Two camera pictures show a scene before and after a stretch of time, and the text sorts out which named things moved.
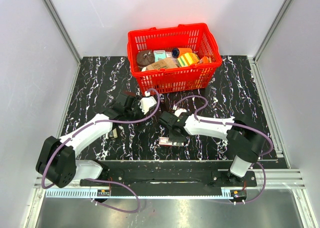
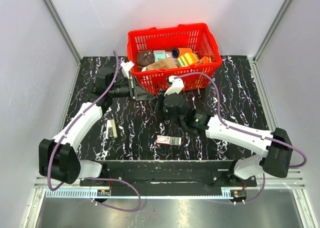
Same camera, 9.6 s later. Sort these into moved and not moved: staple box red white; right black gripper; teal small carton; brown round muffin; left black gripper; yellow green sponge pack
Moved: left black gripper; right black gripper
Not moved: brown round muffin; staple box red white; yellow green sponge pack; teal small carton
